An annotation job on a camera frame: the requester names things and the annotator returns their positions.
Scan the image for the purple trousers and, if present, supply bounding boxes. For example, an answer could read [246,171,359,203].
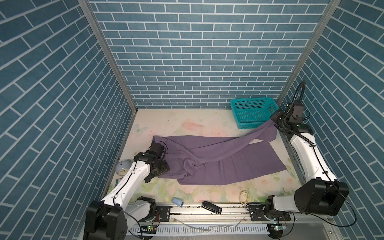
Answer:
[153,120,286,186]

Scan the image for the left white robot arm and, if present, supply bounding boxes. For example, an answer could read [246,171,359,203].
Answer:
[83,153,170,240]

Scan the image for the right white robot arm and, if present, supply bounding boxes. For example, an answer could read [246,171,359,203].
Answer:
[264,110,350,220]

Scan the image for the teal perforated plastic basket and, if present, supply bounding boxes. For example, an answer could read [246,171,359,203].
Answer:
[230,98,279,130]

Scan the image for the small light blue object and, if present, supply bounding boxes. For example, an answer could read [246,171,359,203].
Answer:
[172,198,184,207]

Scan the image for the black remote control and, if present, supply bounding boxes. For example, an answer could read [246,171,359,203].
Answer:
[202,201,222,215]

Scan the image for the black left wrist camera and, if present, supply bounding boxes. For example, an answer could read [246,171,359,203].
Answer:
[148,141,169,158]

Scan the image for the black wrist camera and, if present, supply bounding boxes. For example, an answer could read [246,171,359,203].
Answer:
[148,141,169,158]
[291,102,304,120]

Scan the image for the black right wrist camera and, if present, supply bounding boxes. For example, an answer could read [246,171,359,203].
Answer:
[291,102,304,120]

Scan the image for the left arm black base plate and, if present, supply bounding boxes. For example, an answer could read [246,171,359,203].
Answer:
[150,206,171,223]

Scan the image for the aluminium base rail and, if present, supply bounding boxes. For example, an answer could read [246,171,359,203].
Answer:
[125,202,334,226]

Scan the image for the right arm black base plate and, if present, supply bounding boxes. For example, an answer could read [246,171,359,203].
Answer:
[245,203,291,222]

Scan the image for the white slotted cable duct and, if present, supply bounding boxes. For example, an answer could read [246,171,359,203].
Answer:
[130,224,270,237]

